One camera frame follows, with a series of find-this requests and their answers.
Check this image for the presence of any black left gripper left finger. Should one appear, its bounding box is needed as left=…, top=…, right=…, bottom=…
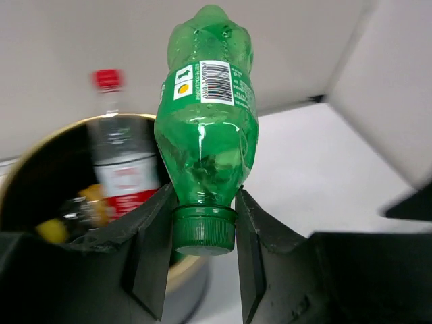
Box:
left=1, top=184, right=177, bottom=323

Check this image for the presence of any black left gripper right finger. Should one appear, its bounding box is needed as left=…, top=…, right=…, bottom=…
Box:
left=236, top=190, right=431, bottom=323

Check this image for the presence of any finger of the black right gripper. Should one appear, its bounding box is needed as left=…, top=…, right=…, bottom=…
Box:
left=384, top=182, right=432, bottom=221

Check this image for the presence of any small bottle with yellow cap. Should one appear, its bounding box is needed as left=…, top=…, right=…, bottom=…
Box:
left=35, top=184, right=109, bottom=244

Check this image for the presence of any clear bottle with red label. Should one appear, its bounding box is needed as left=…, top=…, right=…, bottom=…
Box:
left=88, top=69, right=162, bottom=221

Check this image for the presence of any green bottle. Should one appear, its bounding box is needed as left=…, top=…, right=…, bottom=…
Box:
left=154, top=5, right=259, bottom=256

